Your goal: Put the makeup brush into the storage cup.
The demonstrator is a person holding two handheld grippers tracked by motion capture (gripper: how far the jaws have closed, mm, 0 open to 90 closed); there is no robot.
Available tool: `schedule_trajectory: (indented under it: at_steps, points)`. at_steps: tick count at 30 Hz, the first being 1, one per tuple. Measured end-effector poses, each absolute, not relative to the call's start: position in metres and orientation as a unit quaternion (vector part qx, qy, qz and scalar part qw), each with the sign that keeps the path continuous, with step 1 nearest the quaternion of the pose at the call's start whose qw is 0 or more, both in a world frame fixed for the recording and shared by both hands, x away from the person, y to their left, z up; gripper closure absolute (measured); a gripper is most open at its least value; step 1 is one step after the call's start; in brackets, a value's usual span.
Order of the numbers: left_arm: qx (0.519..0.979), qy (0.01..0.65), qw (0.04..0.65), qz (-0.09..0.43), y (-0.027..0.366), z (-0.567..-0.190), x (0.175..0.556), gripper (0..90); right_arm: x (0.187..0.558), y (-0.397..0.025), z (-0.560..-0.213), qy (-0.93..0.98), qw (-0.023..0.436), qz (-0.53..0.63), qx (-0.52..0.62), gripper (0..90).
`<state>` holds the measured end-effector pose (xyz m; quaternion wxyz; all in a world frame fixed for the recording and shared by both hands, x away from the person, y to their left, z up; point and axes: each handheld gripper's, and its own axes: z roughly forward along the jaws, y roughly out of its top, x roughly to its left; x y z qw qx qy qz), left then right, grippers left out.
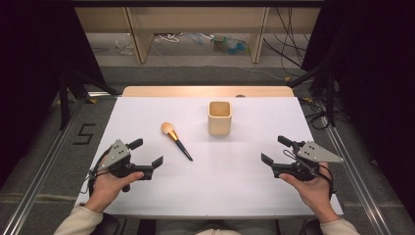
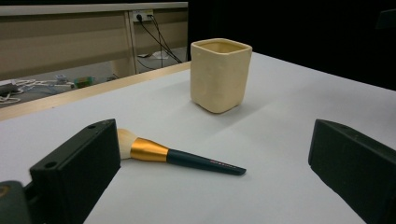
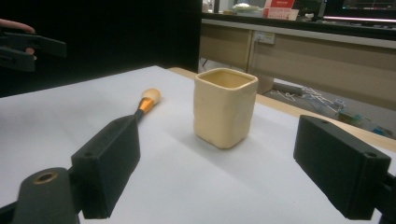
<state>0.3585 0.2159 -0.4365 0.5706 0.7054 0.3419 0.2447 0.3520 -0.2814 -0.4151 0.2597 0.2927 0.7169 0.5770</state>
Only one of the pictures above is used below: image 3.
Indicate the white table sheet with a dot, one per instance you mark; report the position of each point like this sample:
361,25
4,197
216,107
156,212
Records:
186,186

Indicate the cream square cup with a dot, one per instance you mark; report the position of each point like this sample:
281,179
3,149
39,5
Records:
222,118

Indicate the dark monitor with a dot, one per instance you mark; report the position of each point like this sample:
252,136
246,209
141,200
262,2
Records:
361,7

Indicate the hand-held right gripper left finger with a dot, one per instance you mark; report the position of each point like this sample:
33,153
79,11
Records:
106,168

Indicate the white dish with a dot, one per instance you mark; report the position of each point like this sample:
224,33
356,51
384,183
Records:
246,7

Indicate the grey tube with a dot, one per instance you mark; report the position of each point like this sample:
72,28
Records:
288,88

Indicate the wooden spoon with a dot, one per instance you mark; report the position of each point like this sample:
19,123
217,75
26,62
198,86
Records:
146,104

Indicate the black curtain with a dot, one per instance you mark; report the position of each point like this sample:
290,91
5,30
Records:
109,37

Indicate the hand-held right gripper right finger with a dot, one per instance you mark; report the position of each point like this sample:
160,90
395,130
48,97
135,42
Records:
341,168

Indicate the green and blue plastic bottles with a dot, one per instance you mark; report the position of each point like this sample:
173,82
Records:
350,117

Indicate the beige desk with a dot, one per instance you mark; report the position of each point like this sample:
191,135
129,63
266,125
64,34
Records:
327,62

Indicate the white wall socket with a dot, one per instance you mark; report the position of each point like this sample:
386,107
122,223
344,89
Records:
264,37

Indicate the red box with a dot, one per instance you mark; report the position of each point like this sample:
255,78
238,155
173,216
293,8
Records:
278,8

